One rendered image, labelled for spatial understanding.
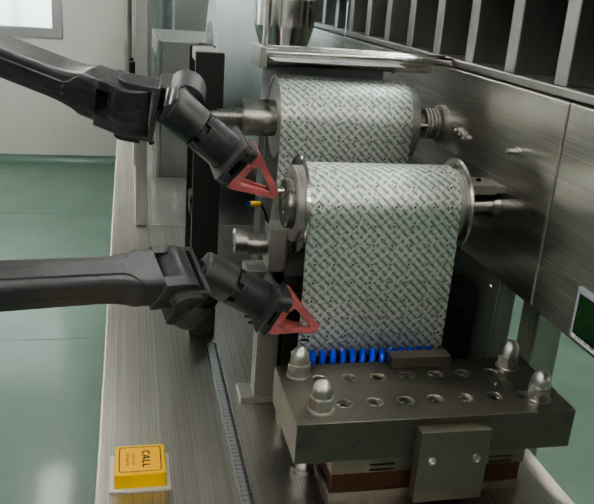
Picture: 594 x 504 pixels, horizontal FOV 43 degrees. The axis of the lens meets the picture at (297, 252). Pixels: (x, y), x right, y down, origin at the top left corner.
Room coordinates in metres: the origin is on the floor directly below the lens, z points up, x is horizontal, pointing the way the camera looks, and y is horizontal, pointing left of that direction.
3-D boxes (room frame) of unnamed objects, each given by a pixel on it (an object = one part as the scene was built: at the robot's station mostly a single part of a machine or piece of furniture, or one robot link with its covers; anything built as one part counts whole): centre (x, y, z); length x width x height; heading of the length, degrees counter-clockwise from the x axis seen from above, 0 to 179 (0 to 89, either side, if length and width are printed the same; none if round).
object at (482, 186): (1.16, -0.28, 1.28); 0.06 x 0.05 x 0.02; 103
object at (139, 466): (0.89, 0.20, 0.91); 0.07 x 0.07 x 0.02; 13
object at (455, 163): (1.15, -0.24, 1.25); 0.15 x 0.01 x 0.15; 13
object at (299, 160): (1.10, 0.00, 1.25); 0.15 x 0.01 x 0.15; 13
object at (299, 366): (0.97, -0.02, 1.05); 0.04 x 0.04 x 0.04
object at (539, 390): (0.95, -0.36, 1.05); 0.04 x 0.04 x 0.04
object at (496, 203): (1.16, -0.28, 1.25); 0.07 x 0.04 x 0.04; 103
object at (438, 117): (1.41, -0.22, 1.33); 0.07 x 0.07 x 0.07; 13
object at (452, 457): (0.87, -0.23, 0.96); 0.10 x 0.03 x 0.11; 103
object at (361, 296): (1.06, -0.13, 1.11); 0.23 x 0.01 x 0.18; 103
